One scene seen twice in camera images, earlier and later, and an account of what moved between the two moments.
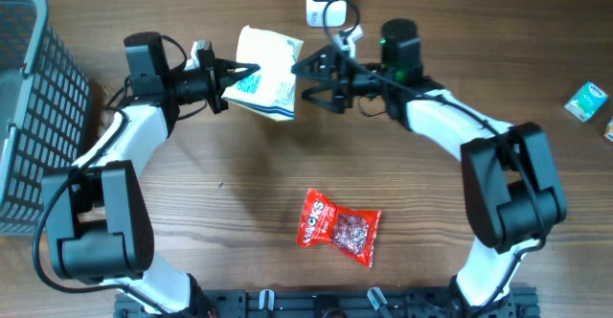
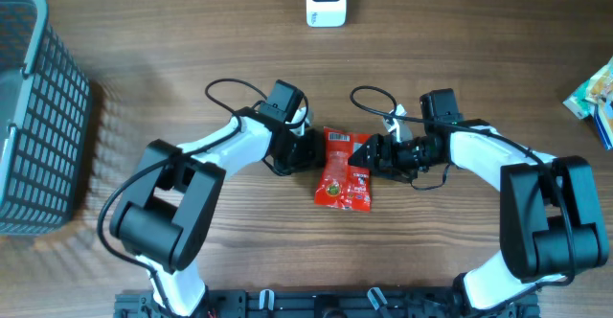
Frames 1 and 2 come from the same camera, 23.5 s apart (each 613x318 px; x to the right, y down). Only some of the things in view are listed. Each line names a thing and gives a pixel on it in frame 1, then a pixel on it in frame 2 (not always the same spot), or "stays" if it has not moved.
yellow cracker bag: x=269 y=91 → x=599 y=94
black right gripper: x=330 y=61 → x=377 y=141
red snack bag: x=353 y=230 → x=342 y=184
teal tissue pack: x=586 y=102 stays
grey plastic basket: x=45 y=105 stays
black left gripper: x=218 y=77 → x=312 y=156
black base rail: x=520 y=302 stays
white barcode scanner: x=326 y=0 stays
